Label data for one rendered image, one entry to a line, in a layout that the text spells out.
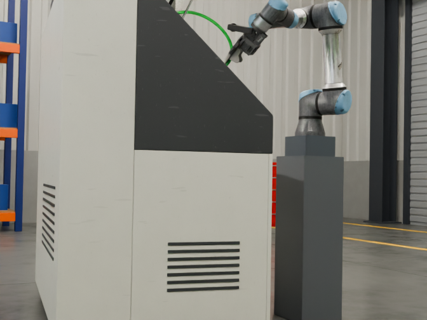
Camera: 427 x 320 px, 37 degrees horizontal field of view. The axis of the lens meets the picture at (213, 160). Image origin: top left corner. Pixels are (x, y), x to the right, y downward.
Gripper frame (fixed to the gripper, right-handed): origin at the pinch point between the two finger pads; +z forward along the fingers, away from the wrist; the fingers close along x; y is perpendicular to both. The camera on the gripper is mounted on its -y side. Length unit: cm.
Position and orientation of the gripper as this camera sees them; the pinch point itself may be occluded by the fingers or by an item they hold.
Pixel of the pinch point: (226, 60)
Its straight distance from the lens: 284.7
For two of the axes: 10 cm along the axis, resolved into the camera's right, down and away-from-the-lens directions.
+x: 3.2, -1.9, 9.3
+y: 7.2, 6.8, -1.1
